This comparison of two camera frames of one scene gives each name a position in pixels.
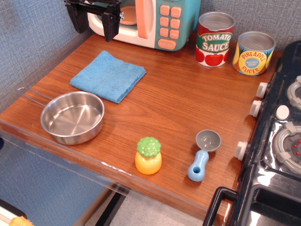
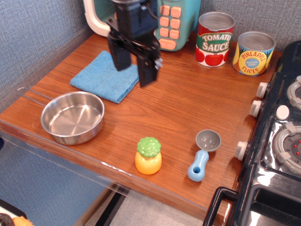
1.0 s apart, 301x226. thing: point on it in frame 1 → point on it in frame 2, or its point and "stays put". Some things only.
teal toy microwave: x=167 y=25 stays put
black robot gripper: x=94 y=8 → x=132 y=34
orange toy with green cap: x=148 y=158 stays put
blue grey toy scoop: x=208 y=141 stays put
